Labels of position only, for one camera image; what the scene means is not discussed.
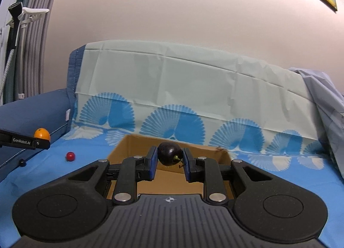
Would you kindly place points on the dark plum with stem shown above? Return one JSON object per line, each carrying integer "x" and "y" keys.
{"x": 168, "y": 154}

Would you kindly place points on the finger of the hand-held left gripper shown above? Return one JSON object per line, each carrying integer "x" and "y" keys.
{"x": 21, "y": 140}

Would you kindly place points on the white plastic bracket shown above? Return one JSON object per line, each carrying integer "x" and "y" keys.
{"x": 32, "y": 13}

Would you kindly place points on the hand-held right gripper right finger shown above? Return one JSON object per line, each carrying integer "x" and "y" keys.
{"x": 187, "y": 166}

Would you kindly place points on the grey ribbed curtain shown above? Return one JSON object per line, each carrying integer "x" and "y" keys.
{"x": 32, "y": 49}

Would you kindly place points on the grey-blue crumpled cloth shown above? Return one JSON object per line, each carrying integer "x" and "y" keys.
{"x": 322, "y": 103}

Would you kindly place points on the yellowish orange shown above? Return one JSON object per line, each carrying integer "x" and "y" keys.
{"x": 42, "y": 133}

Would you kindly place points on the dark round fruit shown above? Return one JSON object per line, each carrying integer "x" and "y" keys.
{"x": 22, "y": 162}

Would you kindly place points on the blue fan-print cloth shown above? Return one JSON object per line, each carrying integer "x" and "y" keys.
{"x": 188, "y": 89}

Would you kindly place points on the cardboard box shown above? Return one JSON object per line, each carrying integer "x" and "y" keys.
{"x": 172, "y": 181}

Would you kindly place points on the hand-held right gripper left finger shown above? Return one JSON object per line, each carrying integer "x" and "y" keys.
{"x": 153, "y": 163}

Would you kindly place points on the white sofa tag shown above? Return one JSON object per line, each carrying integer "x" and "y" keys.
{"x": 68, "y": 114}

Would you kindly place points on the blue-grey zippered cushion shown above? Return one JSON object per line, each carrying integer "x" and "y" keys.
{"x": 32, "y": 108}

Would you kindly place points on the red cherry tomato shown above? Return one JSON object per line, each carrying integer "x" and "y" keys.
{"x": 70, "y": 156}

